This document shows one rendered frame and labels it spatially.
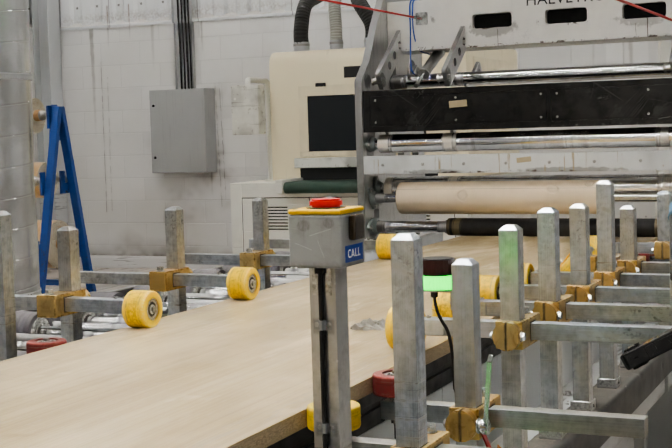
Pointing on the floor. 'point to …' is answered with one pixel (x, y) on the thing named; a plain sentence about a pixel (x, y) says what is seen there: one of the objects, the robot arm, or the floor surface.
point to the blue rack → (56, 120)
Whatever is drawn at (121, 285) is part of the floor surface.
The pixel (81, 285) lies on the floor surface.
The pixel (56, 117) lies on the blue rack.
